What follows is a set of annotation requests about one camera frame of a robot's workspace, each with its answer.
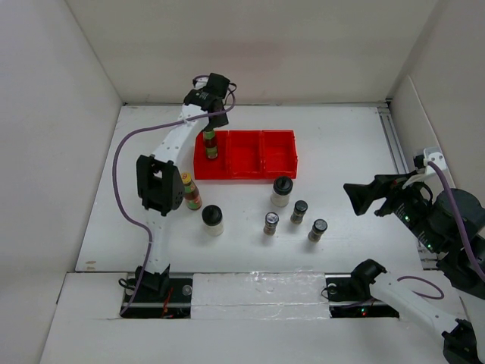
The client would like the red three-compartment tray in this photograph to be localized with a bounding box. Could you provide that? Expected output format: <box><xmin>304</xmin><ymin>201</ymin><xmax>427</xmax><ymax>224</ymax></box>
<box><xmin>193</xmin><ymin>130</ymin><xmax>298</xmax><ymax>180</ymax></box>

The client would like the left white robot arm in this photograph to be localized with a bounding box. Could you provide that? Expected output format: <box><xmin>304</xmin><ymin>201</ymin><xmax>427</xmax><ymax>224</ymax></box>
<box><xmin>136</xmin><ymin>73</ymin><xmax>233</xmax><ymax>301</ymax></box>

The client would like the white salt shaker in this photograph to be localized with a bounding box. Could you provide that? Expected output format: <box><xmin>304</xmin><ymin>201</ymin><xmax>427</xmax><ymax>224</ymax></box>
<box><xmin>271</xmin><ymin>176</ymin><xmax>293</xmax><ymax>207</ymax></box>
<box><xmin>202</xmin><ymin>205</ymin><xmax>224</xmax><ymax>237</ymax></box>

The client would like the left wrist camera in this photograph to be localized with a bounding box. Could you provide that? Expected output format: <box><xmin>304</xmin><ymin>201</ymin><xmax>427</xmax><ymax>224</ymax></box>
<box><xmin>192</xmin><ymin>75</ymin><xmax>209</xmax><ymax>89</ymax></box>

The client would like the black-lid spice jar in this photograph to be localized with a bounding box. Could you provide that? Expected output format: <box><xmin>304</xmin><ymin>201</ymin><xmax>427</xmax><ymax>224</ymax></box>
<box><xmin>308</xmin><ymin>218</ymin><xmax>328</xmax><ymax>243</ymax></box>
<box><xmin>290</xmin><ymin>200</ymin><xmax>308</xmax><ymax>224</ymax></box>

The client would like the silver-lid spice jar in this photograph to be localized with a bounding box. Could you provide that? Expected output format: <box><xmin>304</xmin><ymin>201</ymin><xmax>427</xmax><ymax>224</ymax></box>
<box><xmin>264</xmin><ymin>212</ymin><xmax>280</xmax><ymax>236</ymax></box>

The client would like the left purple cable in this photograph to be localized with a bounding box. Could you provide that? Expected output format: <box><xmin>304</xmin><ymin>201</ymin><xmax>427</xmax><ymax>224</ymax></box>
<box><xmin>112</xmin><ymin>75</ymin><xmax>238</xmax><ymax>315</ymax></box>

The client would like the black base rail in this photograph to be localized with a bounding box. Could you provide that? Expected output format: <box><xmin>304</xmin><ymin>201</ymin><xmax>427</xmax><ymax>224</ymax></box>
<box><xmin>118</xmin><ymin>272</ymin><xmax>399</xmax><ymax>321</ymax></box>

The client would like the middle black-lid spice jar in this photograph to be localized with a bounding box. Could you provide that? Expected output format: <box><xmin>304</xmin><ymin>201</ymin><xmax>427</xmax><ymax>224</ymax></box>
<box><xmin>290</xmin><ymin>200</ymin><xmax>308</xmax><ymax>224</ymax></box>

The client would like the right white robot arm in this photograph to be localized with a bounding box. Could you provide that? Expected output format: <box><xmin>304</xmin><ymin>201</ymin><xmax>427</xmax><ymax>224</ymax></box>
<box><xmin>343</xmin><ymin>174</ymin><xmax>484</xmax><ymax>363</ymax></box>

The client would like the right black-lid spice jar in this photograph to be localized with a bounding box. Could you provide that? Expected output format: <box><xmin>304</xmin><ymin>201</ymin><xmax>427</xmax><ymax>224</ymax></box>
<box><xmin>308</xmin><ymin>218</ymin><xmax>328</xmax><ymax>243</ymax></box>

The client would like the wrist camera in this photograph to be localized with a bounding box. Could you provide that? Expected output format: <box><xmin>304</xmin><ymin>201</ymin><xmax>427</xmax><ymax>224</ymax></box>
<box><xmin>413</xmin><ymin>146</ymin><xmax>447</xmax><ymax>171</ymax></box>
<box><xmin>192</xmin><ymin>75</ymin><xmax>209</xmax><ymax>89</ymax></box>

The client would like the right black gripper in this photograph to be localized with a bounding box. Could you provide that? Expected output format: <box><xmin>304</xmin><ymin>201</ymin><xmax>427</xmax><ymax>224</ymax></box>
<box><xmin>343</xmin><ymin>167</ymin><xmax>443</xmax><ymax>250</ymax></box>

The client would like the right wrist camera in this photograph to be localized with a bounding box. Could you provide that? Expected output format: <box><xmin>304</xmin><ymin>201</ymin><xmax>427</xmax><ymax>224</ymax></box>
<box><xmin>413</xmin><ymin>146</ymin><xmax>447</xmax><ymax>171</ymax></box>

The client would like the red sauce bottle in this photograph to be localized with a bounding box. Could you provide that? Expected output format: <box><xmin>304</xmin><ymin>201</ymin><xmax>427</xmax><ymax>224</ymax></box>
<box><xmin>202</xmin><ymin>130</ymin><xmax>218</xmax><ymax>159</ymax></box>
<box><xmin>181</xmin><ymin>172</ymin><xmax>202</xmax><ymax>211</ymax></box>

